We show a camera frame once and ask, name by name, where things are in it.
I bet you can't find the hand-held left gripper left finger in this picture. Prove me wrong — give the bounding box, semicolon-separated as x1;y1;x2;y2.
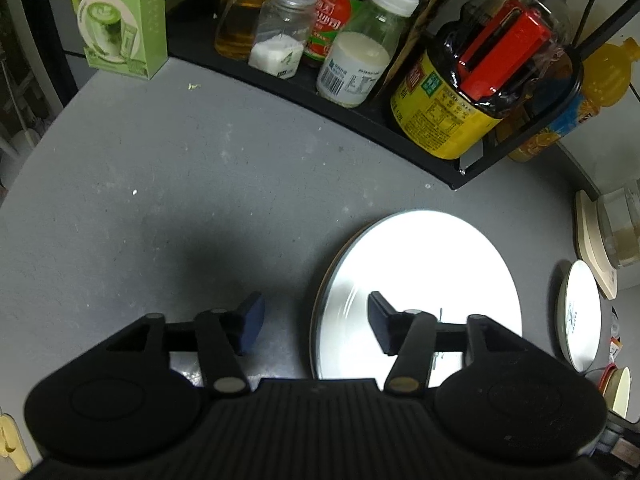
106;291;266;396

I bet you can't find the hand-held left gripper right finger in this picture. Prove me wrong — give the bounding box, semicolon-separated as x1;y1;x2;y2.
367;291;527;394

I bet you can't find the large deep white plate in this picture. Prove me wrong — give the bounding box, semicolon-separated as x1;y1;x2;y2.
315;209;524;381

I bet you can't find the small white plate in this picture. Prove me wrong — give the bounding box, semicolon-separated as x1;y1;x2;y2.
557;259;603;374

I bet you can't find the large yellow label sauce bottle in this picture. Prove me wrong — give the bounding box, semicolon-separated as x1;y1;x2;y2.
389;0;585;161

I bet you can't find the cream kettle base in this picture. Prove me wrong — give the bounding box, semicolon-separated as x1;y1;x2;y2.
573;189;621;300

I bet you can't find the red and black bowl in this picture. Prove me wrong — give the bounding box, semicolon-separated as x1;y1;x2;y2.
584;364;620;396

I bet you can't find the black metal rack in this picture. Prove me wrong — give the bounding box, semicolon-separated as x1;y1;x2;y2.
42;0;640;191

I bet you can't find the black round tin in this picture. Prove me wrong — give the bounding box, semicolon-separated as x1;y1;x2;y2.
606;309;627;367

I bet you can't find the pale green bowl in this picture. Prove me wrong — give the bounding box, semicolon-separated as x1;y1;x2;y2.
602;365;632;419

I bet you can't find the white cap glass jar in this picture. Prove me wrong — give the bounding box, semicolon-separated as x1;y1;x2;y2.
315;0;420;110

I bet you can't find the small clear shaker jar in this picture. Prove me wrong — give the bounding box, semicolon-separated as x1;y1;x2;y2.
248;0;320;80

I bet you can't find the red label sauce bottle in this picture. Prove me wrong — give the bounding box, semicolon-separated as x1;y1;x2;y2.
302;0;354;69

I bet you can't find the white top oil bottle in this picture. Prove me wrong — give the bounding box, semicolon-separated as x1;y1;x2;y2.
214;0;291;61

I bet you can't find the green carton box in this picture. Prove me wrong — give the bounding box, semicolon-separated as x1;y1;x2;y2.
67;0;169;80

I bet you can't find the orange juice bottle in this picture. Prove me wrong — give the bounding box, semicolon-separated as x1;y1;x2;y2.
507;37;634;164

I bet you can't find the black power cable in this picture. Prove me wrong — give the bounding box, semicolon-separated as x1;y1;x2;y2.
572;0;603;48

